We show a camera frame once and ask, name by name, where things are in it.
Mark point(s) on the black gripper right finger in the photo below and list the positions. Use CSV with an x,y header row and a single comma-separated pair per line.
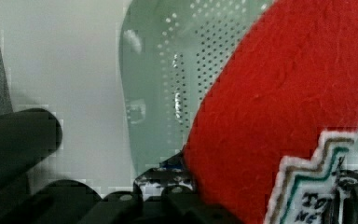
x,y
344,207

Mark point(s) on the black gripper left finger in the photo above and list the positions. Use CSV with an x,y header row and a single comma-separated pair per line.
x,y
171,172

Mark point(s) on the red plush ketchup bottle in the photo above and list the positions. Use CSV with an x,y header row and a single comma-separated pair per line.
x,y
292,80

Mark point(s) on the green oval strainer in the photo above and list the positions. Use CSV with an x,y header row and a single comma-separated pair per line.
x,y
171,53

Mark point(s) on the black cylinder cup upper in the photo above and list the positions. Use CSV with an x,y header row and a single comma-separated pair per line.
x,y
26,138

